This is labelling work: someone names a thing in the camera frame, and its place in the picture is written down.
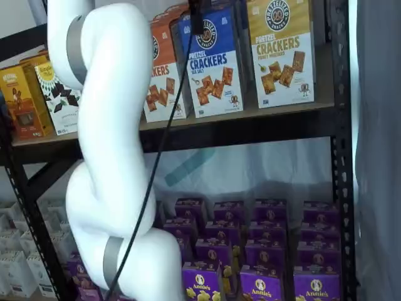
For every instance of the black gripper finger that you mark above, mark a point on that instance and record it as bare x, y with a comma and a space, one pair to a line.
200, 15

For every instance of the blue pretzel crackers box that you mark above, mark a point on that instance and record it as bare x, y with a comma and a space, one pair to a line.
219, 78

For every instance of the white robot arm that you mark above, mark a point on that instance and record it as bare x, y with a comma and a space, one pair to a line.
109, 94

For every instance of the orange pretzel crackers box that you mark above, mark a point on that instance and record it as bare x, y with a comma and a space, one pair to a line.
163, 100
169, 17

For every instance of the gold pretzel crackers box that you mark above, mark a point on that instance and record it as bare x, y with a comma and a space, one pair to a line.
282, 78

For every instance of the wooden shelf board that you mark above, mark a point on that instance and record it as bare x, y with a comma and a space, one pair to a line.
250, 113

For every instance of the black metal shelf rack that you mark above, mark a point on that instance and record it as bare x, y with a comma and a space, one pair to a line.
250, 131

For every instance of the Simple Mills sweet thins box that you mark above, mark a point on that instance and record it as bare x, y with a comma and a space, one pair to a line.
59, 103

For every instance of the yellow orange snack box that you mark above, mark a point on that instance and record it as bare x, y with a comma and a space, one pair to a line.
34, 61
22, 103

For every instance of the purple Annie's snack box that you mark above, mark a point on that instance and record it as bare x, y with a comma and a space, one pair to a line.
316, 290
321, 216
89, 291
228, 213
185, 251
264, 257
271, 213
222, 232
189, 208
200, 285
319, 236
261, 288
267, 235
319, 258
213, 252
181, 227
78, 266

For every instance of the white backdrop sheet teal mark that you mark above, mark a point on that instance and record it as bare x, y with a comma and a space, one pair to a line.
250, 169

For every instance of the pale grey side curtain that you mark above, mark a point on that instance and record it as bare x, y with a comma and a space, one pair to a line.
379, 156

